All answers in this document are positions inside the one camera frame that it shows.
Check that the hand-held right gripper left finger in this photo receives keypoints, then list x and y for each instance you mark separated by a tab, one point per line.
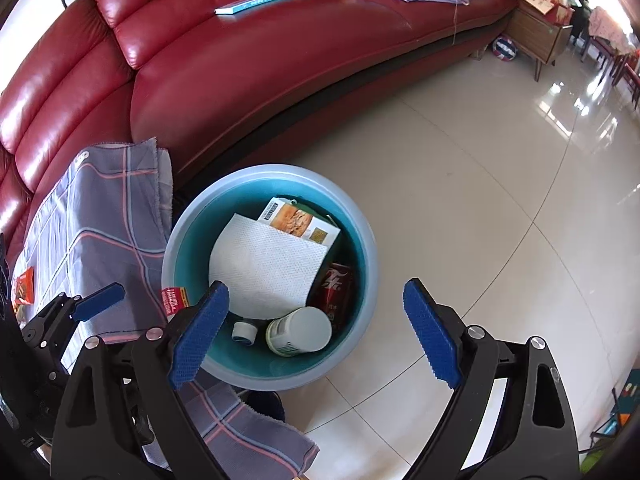
200	335

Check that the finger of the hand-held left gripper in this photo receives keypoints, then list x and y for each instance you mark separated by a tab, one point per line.
100	301
137	415

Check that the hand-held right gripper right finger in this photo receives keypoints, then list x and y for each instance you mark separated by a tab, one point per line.
430	335

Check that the small white bottle cap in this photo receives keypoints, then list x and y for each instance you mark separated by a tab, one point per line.
244	332

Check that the white paper towel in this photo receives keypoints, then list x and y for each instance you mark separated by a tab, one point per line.
265	270

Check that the white plastic bottle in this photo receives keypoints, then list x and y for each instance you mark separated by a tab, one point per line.
300	330

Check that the red drink can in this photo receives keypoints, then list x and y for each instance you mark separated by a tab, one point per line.
334	292

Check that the teal round bin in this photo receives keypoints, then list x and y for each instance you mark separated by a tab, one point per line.
350	240

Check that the cracker box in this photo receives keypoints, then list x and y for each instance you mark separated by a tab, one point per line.
300	225

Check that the red packet with yellow print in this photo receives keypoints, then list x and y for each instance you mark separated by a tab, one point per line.
172	301

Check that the small orange snack packet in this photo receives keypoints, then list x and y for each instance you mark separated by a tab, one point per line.
23	285

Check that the grey checked cloth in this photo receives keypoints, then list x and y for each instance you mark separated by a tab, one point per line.
100	210

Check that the colourful play mat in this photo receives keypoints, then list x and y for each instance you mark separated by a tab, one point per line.
612	422

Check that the red leather sofa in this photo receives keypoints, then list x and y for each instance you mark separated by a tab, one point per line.
225	85

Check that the striped ball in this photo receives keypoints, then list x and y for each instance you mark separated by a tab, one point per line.
505	47

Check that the wooden cabinet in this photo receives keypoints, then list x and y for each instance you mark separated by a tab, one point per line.
537	37

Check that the red wooden chair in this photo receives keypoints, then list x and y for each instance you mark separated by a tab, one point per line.
622	67

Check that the table with pink cloth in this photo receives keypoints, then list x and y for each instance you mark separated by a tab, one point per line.
612	27

